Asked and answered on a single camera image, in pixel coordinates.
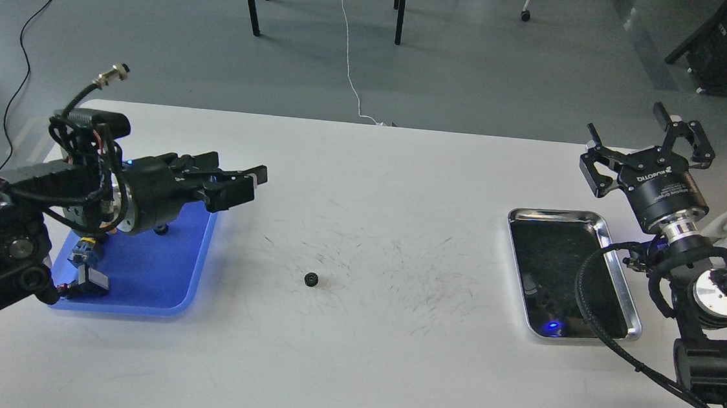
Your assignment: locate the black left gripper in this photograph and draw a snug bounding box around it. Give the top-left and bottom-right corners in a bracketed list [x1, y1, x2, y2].
[118, 151, 268, 235]

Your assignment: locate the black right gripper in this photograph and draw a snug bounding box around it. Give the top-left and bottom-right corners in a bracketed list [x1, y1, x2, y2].
[580, 102, 717, 235]

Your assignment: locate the small black gear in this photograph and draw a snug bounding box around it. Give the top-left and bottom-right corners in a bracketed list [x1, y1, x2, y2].
[152, 224, 169, 236]
[304, 272, 320, 288]

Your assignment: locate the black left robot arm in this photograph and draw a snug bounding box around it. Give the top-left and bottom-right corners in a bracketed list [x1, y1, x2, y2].
[0, 63, 268, 310]

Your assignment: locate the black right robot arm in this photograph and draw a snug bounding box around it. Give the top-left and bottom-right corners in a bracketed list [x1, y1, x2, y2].
[574, 102, 727, 408]

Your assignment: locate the blue plastic tray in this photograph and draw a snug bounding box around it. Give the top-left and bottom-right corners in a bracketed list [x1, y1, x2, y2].
[52, 202, 218, 317]

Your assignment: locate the silver metal tray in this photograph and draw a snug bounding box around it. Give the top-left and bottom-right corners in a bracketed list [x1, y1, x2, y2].
[507, 208, 642, 345]

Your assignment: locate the black square push button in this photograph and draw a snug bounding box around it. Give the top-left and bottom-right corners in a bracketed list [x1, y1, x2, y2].
[56, 265, 110, 300]

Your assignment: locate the black table leg right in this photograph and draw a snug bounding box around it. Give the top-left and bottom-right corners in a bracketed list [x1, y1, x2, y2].
[393, 0, 407, 45]

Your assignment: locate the yellow push button switch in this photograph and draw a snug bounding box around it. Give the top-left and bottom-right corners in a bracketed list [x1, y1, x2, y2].
[67, 237, 104, 268]

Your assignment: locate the white floor cable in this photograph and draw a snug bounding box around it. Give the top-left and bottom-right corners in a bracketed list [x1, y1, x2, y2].
[272, 0, 411, 128]

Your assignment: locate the black floor cable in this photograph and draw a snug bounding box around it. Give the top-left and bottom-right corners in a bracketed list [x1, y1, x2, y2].
[0, 0, 63, 206]

